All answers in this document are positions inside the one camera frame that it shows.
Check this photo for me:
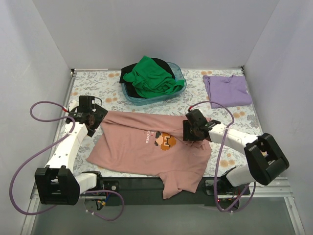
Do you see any pink graphic t-shirt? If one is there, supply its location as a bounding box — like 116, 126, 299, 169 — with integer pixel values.
87, 111, 211, 199

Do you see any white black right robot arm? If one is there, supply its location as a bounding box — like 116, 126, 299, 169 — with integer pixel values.
183, 109, 290, 195

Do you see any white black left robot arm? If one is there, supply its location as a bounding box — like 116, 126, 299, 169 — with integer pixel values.
35, 95, 108, 205

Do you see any floral patterned table mat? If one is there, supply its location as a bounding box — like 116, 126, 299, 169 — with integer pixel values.
68, 69, 263, 177

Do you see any black t-shirt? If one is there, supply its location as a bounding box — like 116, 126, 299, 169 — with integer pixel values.
119, 57, 174, 97

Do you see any folded purple t-shirt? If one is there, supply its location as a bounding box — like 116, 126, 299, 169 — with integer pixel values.
203, 75, 252, 109

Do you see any teal plastic laundry basket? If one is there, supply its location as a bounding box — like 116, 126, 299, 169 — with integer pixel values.
121, 62, 187, 106

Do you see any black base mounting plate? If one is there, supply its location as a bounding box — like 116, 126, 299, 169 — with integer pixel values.
80, 176, 251, 207

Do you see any green t-shirt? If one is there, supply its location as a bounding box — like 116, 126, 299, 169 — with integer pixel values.
122, 55, 184, 98

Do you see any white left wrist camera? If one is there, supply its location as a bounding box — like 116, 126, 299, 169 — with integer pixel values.
63, 100, 79, 113

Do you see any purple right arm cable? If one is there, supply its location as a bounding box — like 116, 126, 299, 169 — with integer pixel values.
188, 101, 256, 212

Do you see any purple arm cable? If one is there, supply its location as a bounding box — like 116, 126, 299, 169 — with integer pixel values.
188, 101, 256, 212
9, 101, 125, 222

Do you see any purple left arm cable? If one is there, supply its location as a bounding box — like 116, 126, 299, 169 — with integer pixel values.
9, 101, 125, 222

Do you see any aluminium frame rail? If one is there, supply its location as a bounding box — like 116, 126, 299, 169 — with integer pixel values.
22, 177, 305, 235

